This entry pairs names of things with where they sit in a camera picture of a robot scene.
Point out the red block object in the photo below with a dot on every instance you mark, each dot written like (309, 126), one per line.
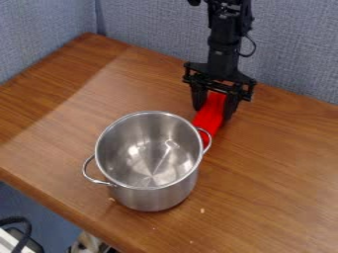
(209, 117)

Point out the stainless steel pot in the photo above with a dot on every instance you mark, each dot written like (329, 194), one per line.
(149, 153)

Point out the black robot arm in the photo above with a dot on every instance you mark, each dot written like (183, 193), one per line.
(230, 22)

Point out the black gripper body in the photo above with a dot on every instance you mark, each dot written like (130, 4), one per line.
(218, 74)

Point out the white object under table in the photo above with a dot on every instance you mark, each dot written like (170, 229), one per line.
(90, 244)

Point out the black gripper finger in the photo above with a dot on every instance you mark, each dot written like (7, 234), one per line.
(198, 95)
(230, 106)

